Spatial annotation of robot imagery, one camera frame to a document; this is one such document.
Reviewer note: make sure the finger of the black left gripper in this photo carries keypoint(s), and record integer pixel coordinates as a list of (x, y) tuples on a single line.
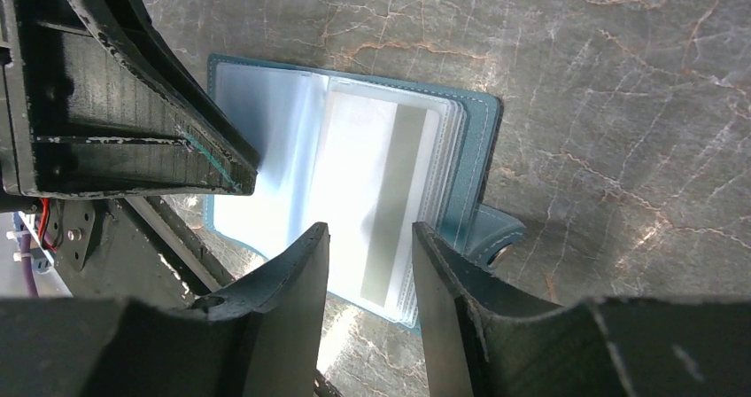
[(94, 104)]

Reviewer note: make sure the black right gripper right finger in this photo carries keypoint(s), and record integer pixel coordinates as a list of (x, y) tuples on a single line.
[(483, 337)]

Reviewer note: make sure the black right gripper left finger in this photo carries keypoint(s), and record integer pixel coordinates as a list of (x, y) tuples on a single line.
[(259, 336)]

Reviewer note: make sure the blue card holder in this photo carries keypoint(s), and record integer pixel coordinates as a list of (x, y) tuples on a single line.
[(280, 109)]

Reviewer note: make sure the white card in sleeve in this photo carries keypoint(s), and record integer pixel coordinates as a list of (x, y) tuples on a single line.
[(368, 182)]

